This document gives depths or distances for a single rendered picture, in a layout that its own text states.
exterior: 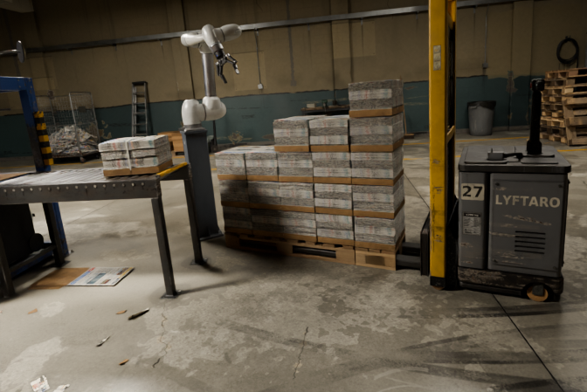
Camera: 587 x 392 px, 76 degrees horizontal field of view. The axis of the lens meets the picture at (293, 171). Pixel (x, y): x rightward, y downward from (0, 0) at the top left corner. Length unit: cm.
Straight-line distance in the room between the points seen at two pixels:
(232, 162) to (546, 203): 211
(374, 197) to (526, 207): 88
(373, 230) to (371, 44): 727
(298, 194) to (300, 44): 708
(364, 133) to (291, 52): 721
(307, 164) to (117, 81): 888
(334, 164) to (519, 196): 113
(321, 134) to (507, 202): 121
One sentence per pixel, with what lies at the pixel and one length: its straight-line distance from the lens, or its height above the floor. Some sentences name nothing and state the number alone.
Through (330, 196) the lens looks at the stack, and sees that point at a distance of 273.
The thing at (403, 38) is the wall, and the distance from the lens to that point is 966.
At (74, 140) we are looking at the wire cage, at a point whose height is 57.
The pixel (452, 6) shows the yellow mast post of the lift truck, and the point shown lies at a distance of 303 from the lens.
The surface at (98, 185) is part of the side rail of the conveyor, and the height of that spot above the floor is 78.
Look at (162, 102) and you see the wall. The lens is 1058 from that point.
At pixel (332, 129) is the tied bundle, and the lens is 262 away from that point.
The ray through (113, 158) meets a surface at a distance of 278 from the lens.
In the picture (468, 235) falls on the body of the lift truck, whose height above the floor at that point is 37.
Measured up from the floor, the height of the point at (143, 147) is 98.
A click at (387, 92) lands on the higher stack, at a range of 250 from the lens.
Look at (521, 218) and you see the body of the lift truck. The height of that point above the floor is 49.
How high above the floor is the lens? 125
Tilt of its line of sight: 12 degrees down
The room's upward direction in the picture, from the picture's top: 5 degrees counter-clockwise
